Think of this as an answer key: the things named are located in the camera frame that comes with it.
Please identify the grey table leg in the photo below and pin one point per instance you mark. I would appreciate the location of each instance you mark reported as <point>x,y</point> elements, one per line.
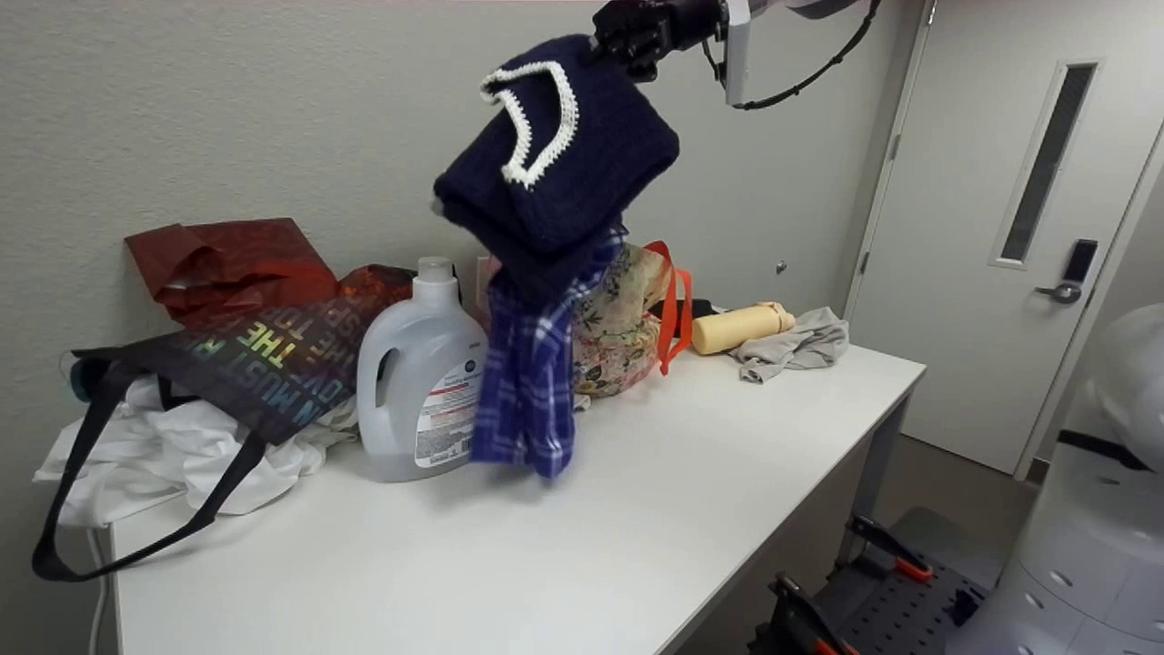
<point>874,486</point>

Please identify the red paper bag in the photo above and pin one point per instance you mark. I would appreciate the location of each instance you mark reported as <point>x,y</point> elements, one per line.
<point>229,273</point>

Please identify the white detergent jug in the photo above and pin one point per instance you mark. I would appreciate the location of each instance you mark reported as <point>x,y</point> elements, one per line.
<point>420,388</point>

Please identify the grey crumpled cloth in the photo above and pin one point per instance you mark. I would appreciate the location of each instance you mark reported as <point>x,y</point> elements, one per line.
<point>802,346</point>

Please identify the navy sweater with white trim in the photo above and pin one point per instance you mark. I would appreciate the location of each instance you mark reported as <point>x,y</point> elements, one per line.
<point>568,170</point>

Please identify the grey floor platform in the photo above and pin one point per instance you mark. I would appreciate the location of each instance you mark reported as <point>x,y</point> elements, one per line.
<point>922,604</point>

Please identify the narrow door window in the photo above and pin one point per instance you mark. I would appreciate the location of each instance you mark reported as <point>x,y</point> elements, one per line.
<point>1045,165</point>

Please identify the beige rolled cylinder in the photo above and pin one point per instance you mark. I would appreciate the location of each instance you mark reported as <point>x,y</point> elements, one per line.
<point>740,330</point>

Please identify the grey door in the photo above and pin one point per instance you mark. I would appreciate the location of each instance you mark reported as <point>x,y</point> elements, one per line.
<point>945,240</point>

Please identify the orange black clamp tool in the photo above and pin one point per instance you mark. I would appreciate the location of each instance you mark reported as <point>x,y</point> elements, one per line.
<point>806,621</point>
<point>892,551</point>

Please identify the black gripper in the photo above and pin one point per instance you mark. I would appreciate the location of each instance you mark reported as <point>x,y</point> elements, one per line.
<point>683,24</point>

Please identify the black tote bag colourful text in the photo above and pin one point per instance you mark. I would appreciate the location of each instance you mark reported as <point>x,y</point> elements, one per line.
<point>268,366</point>

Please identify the white crumpled cloth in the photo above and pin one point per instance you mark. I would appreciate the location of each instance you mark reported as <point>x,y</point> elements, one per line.
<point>158,457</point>

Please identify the blue plaid shirt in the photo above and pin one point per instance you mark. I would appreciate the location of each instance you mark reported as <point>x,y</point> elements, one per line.
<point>528,377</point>

